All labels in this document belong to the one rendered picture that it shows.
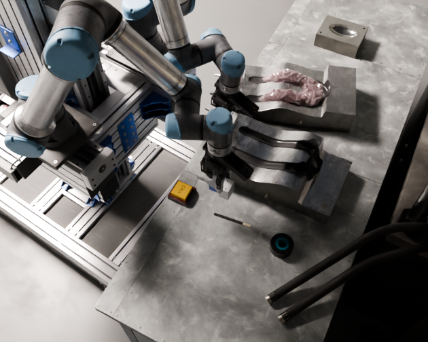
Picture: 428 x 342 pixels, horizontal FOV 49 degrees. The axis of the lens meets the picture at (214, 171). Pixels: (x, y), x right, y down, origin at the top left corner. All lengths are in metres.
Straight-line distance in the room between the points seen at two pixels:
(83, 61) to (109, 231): 1.39
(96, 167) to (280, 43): 1.11
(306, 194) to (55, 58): 0.99
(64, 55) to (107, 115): 0.73
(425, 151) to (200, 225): 0.95
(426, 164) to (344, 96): 0.41
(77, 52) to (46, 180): 1.59
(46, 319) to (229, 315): 1.20
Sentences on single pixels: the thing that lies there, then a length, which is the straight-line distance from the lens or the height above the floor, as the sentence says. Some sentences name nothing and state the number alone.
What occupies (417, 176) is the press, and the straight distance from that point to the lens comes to 1.98.
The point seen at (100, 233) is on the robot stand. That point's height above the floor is 0.21.
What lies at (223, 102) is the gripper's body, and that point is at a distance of 1.67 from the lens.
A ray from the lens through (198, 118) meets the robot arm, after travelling 1.34.
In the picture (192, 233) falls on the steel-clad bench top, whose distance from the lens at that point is 1.69.
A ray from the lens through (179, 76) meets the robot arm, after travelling 1.39.
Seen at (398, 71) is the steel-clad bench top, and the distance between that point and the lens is 2.30.
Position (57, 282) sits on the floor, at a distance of 2.60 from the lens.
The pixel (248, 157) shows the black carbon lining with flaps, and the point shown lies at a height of 0.88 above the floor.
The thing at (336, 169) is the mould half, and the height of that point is 0.86.
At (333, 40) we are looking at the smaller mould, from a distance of 2.27.
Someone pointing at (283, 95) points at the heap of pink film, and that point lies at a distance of 1.91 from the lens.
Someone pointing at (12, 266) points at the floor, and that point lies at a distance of 2.72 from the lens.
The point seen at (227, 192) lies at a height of 0.96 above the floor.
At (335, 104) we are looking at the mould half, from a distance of 1.93.
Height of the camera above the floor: 2.31
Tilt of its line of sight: 56 degrees down
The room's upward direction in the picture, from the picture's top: 1 degrees counter-clockwise
